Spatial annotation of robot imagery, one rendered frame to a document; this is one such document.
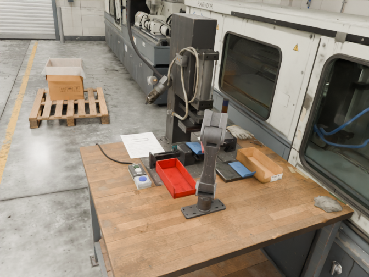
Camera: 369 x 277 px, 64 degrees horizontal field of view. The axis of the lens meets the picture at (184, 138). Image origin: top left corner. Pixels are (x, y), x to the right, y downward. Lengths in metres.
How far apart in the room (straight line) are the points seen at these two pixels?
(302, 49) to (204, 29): 0.63
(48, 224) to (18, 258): 0.34
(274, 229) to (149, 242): 0.53
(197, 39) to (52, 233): 1.85
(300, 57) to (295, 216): 0.91
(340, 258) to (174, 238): 0.97
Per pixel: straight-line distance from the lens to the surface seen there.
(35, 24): 10.57
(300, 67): 1.89
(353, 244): 1.77
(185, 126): 1.53
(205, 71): 1.48
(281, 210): 1.47
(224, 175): 1.57
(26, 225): 2.77
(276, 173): 1.69
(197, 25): 1.50
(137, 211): 1.33
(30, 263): 2.47
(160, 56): 4.62
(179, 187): 1.47
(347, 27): 1.64
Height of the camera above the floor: 1.78
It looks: 27 degrees down
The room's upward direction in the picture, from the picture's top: 5 degrees clockwise
